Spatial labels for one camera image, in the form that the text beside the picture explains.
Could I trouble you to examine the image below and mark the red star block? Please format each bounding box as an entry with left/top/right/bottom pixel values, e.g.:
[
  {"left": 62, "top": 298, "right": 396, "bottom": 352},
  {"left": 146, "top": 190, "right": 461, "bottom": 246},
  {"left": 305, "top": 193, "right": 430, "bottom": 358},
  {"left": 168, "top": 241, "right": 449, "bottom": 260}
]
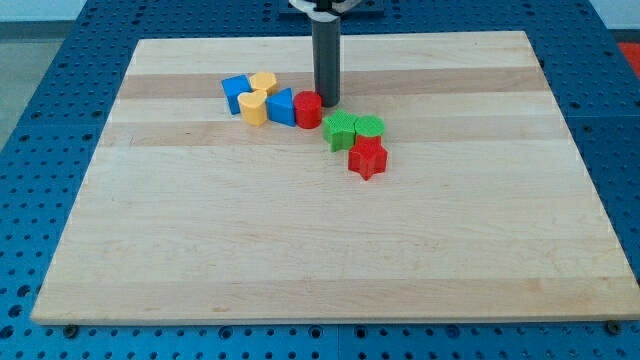
[{"left": 348, "top": 135, "right": 388, "bottom": 181}]

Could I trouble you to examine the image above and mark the green star block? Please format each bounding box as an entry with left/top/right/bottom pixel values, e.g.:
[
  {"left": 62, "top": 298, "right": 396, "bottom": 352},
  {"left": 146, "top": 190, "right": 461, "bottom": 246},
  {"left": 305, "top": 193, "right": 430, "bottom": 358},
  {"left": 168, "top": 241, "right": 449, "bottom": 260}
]
[{"left": 322, "top": 109, "right": 358, "bottom": 152}]

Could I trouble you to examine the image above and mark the green cylinder block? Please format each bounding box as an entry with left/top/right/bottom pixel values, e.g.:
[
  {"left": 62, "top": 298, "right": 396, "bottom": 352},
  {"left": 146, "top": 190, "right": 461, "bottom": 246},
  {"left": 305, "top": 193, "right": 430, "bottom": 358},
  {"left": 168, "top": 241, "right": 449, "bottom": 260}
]
[{"left": 354, "top": 115, "right": 385, "bottom": 137}]

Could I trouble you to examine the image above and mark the red cylinder block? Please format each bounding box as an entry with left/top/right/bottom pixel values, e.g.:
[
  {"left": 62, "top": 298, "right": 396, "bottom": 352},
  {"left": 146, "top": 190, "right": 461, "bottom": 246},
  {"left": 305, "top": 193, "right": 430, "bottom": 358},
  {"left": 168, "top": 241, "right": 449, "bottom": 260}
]
[{"left": 293, "top": 91, "right": 322, "bottom": 129}]

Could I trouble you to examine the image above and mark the blue triangle block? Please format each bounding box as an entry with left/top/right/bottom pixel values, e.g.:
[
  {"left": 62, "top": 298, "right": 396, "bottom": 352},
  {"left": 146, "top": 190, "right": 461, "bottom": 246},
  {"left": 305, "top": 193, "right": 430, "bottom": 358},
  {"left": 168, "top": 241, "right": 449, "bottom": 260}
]
[{"left": 266, "top": 88, "right": 296, "bottom": 127}]

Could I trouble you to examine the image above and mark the yellow heart block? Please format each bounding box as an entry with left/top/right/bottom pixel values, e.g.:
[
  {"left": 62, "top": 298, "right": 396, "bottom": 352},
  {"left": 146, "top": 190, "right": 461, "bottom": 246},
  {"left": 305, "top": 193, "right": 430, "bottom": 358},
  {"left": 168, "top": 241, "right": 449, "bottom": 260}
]
[{"left": 237, "top": 90, "right": 268, "bottom": 126}]

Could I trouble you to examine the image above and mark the yellow pentagon block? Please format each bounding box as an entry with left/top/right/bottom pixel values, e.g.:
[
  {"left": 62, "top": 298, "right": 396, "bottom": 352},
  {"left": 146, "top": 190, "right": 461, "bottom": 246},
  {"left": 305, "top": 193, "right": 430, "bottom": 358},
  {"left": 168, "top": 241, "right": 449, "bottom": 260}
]
[{"left": 249, "top": 72, "right": 279, "bottom": 96}]

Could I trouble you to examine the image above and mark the blue cube block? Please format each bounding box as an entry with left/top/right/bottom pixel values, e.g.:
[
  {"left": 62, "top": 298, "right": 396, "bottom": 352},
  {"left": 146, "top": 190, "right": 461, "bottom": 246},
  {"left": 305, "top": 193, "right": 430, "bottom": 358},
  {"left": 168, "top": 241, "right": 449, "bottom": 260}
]
[{"left": 221, "top": 75, "right": 252, "bottom": 115}]

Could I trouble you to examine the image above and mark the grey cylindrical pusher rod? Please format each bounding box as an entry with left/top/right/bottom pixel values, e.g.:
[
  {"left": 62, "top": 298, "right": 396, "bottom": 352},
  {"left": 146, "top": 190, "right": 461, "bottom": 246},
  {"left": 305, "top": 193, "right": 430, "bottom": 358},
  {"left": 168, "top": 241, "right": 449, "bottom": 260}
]
[{"left": 310, "top": 11, "right": 341, "bottom": 107}]

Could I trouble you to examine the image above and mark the wooden board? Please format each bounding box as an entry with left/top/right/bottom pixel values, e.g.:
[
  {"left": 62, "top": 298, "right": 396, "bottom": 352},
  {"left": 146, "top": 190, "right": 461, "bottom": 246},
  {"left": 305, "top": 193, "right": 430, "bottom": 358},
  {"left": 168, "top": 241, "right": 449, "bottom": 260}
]
[{"left": 31, "top": 31, "right": 639, "bottom": 326}]

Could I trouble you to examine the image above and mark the red object at edge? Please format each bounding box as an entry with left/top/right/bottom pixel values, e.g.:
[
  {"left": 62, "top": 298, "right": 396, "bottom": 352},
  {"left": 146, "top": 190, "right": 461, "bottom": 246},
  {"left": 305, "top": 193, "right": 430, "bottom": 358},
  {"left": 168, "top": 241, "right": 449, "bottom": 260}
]
[{"left": 618, "top": 42, "right": 640, "bottom": 77}]

